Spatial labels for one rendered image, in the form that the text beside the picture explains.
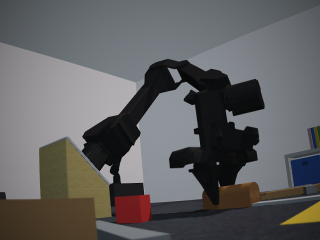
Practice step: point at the red cube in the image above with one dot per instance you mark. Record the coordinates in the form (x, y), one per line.
(133, 209)

